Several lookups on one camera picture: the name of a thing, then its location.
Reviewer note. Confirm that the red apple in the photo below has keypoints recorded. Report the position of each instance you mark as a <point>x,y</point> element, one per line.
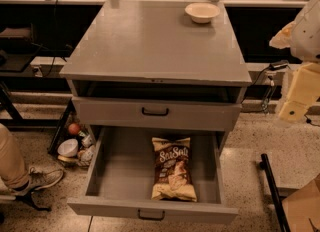
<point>74,129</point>

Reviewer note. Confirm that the white bowl on floor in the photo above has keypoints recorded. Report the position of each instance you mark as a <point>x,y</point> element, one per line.
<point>68,148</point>

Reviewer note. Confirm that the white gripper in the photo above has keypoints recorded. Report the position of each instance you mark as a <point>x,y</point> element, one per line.
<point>308,39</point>

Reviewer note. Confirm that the black basket of items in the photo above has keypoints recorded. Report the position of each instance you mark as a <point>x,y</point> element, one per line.
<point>86,146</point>

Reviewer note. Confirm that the closed grey top drawer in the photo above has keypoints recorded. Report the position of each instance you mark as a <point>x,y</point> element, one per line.
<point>157,114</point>

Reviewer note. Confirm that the grey drawer cabinet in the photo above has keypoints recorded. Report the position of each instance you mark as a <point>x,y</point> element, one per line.
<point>152,50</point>

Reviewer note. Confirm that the white bowl on counter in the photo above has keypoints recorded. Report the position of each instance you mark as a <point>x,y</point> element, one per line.
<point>202,12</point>

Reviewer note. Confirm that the black metal bar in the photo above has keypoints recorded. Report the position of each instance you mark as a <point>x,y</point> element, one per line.
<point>266,167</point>

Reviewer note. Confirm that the cardboard box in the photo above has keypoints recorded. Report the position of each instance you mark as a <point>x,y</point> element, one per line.
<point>302,208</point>

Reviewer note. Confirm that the person leg khaki trousers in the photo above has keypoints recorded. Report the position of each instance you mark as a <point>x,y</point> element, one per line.
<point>13,169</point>

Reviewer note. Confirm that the grey sneaker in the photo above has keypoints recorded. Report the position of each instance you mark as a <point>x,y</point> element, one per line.
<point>38,181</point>

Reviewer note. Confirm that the brown sea salt chip bag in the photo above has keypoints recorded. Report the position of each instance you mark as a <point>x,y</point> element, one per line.
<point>172,178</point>

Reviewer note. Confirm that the open grey middle drawer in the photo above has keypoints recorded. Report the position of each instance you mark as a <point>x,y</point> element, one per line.
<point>121,176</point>

